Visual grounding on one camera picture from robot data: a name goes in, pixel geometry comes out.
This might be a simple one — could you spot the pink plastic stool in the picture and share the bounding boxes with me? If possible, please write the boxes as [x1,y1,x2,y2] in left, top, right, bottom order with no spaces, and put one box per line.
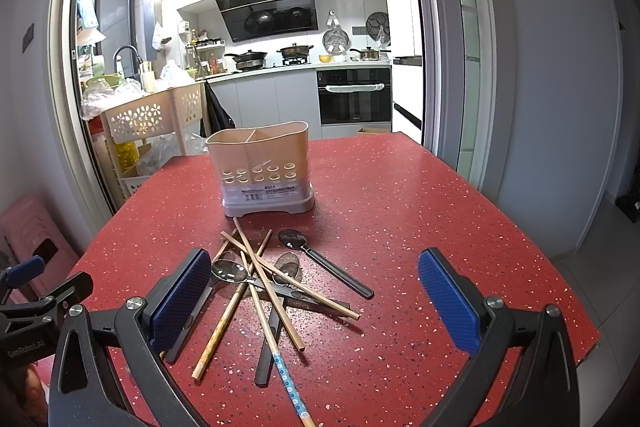
[1,196,79,303]

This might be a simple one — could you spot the black handled metal spoon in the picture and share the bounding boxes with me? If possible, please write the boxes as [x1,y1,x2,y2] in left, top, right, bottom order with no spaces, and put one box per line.
[278,229,374,300]

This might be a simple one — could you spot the black kitchen faucet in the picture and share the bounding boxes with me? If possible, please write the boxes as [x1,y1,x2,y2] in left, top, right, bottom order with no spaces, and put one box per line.
[113,44,143,81]

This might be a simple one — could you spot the beige perforated storage cart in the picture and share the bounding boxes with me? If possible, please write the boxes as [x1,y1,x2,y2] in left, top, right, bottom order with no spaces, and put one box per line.
[81,79,206,211]

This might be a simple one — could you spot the black built-in oven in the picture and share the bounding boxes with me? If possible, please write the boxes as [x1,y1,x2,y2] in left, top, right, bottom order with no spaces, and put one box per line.
[317,67,392,126]

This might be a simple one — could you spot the grey handled metal spoon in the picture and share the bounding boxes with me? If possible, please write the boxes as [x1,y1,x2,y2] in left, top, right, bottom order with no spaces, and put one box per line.
[164,281,216,365]

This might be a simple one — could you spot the black range hood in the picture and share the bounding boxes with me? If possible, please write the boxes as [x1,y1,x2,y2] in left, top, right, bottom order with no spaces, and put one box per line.
[216,0,318,42]

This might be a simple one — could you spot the beige plastic utensil holder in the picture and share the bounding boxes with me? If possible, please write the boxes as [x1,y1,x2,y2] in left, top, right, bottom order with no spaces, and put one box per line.
[206,120,314,218]

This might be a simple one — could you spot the plain wooden chopstick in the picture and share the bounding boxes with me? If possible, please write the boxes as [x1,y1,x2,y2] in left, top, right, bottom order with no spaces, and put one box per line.
[233,218,306,352]

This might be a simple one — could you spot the black wok on stove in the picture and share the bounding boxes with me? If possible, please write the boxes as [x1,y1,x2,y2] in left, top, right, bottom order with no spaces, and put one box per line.
[224,51,267,72]

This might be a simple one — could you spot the tan wooden chopstick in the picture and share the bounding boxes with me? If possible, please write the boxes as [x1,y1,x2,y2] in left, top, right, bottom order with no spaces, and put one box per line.
[191,227,272,383]

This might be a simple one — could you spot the brown cooking pot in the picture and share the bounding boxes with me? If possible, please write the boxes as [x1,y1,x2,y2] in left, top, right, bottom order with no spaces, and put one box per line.
[279,43,314,66]

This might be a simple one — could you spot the cardboard box on floor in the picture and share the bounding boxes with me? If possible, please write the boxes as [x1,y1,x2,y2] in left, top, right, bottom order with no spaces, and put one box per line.
[357,127,390,134]

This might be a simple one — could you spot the brown handled metal spoon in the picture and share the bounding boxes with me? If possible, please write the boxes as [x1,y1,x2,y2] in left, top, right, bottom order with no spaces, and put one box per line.
[254,253,302,388]

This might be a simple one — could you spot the dark handled steel spoon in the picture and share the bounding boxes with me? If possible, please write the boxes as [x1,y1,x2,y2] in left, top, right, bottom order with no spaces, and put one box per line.
[210,258,321,308]

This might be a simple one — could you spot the hanging metal strainer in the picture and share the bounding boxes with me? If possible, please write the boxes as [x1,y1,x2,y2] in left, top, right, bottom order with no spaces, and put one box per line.
[322,10,350,56]

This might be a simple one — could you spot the black hanging garment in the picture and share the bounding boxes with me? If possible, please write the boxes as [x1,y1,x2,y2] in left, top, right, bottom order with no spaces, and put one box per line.
[204,82,236,134]

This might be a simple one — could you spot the blue patterned wooden chopstick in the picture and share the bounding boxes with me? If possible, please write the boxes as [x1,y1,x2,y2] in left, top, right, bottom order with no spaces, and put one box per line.
[240,250,317,427]

